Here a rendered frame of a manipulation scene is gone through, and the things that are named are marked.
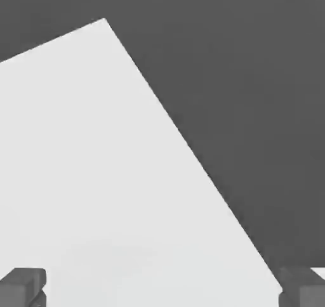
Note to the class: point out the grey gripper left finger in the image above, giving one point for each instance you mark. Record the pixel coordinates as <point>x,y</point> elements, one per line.
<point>22,286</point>

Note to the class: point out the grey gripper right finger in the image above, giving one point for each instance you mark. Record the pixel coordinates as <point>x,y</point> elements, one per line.
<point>302,290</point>

